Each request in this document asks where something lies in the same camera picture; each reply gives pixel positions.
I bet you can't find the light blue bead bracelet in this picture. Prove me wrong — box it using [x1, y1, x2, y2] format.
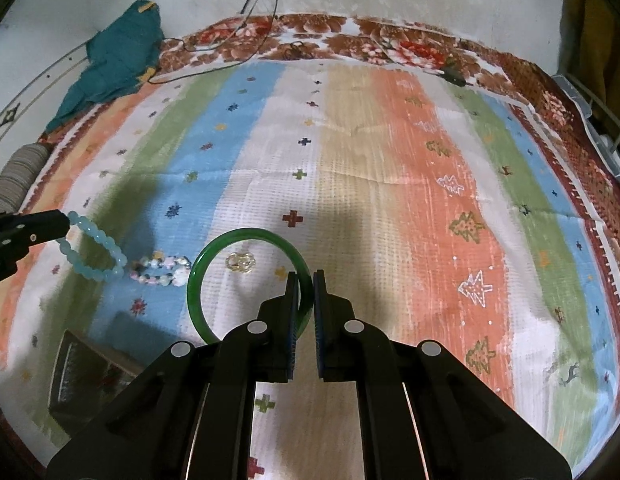
[56, 210, 129, 283]

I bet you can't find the green jade bangle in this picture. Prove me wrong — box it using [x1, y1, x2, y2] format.
[186, 228, 314, 344]

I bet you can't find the pastel mixed bead bracelet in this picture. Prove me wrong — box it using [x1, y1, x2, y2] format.
[128, 253, 193, 288]

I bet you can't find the wooden jewelry box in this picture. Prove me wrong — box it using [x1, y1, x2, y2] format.
[48, 330, 143, 437]

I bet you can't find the grey striped pillow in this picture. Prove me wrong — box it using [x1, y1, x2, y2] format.
[0, 143, 51, 212]

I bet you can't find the striped colourful bed cloth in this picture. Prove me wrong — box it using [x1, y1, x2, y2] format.
[0, 61, 620, 474]

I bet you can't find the teal folded cloth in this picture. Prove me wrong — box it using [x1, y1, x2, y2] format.
[45, 0, 164, 133]

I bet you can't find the small black device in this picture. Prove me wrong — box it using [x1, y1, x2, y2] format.
[438, 65, 467, 88]

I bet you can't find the brown floral bedsheet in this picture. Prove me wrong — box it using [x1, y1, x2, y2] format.
[19, 13, 620, 271]

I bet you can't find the clear plastic container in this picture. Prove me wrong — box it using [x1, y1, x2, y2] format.
[552, 74, 620, 183]

